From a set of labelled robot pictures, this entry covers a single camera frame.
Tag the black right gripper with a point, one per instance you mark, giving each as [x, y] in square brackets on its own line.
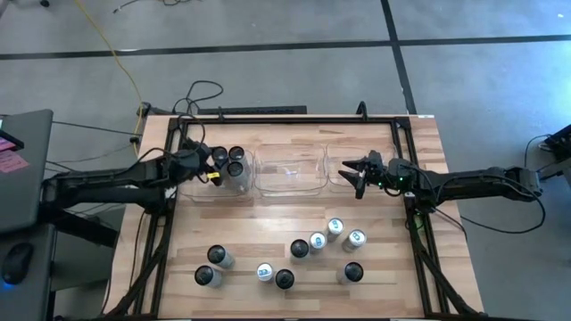
[397, 178]

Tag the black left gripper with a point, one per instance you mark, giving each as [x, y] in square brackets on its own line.
[196, 171]

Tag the blue silver Red Bull can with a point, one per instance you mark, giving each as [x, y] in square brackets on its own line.
[317, 241]
[356, 238]
[335, 226]
[265, 272]

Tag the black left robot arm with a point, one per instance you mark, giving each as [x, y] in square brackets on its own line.
[111, 178]

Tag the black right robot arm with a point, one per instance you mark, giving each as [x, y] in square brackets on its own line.
[468, 183]

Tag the clear plastic bin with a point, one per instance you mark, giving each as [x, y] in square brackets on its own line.
[290, 178]
[192, 191]
[334, 187]

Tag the black table clamp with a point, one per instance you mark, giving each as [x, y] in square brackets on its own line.
[220, 114]
[362, 111]

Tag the dark grey laptop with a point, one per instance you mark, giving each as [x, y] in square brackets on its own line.
[24, 178]

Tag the pink sticky note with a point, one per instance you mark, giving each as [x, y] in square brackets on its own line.
[11, 161]

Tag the grey side desk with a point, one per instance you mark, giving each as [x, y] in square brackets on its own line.
[42, 276]

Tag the black equipment stand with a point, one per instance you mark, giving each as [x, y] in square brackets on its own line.
[560, 145]

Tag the black computer mouse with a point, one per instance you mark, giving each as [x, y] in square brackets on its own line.
[17, 263]

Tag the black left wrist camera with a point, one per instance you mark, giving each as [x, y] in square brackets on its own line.
[196, 150]

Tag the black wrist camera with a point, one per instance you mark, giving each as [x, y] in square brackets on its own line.
[196, 150]
[374, 161]

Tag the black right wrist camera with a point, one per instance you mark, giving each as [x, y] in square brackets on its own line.
[374, 161]

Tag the black aluminium table frame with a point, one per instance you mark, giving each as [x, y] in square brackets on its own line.
[290, 120]

